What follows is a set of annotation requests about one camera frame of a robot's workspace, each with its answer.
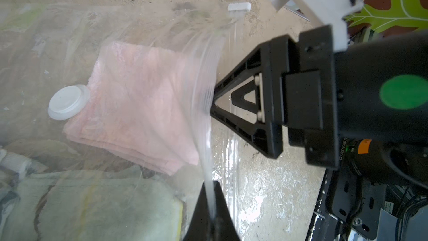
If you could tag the pale green towel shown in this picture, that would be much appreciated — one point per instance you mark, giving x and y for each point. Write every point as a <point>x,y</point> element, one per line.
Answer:
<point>91,205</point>

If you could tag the pink towel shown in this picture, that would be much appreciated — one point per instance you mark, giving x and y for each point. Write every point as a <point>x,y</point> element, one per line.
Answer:
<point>147,105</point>

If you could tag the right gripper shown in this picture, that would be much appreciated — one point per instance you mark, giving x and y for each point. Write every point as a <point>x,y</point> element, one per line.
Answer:
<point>304,83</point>

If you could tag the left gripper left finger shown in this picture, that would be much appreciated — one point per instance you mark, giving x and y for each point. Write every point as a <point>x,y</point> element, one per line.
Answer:
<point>200,227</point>

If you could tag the clear plastic vacuum bag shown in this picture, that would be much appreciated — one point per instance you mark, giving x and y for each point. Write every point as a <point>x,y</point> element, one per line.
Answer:
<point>46,47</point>

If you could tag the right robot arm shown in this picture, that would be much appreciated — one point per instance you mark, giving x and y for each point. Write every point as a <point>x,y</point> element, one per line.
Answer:
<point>376,90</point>

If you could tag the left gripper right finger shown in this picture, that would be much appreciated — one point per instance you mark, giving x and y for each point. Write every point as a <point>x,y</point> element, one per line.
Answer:
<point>224,229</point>

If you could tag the white vacuum bag valve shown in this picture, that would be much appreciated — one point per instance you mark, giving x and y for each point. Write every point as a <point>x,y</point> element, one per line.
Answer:
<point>68,102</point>

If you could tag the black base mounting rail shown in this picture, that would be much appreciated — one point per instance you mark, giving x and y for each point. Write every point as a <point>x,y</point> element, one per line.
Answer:
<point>354,207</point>

